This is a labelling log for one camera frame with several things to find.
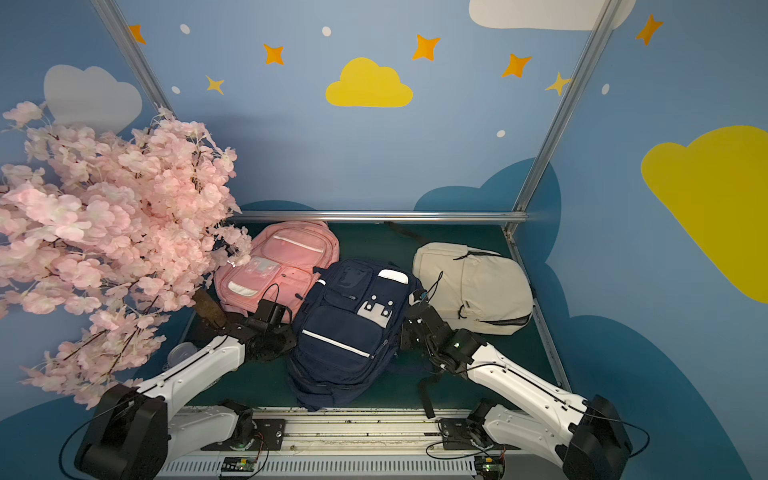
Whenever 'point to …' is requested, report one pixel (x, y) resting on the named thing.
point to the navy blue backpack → (348, 331)
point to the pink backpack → (290, 255)
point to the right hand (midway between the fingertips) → (405, 324)
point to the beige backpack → (473, 288)
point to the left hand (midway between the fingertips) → (295, 337)
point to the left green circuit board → (238, 466)
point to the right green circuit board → (490, 467)
